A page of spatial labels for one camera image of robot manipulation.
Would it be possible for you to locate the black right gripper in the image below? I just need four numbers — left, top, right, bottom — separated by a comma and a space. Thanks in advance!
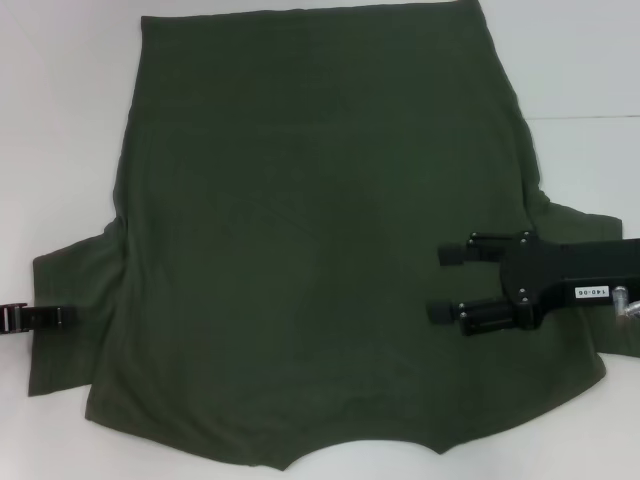
427, 231, 640, 337

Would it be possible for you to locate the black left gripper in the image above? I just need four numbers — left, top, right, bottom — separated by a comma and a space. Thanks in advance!
0, 303, 77, 335

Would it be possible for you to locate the dark green t-shirt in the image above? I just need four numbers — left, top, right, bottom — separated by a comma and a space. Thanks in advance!
27, 0, 640, 459

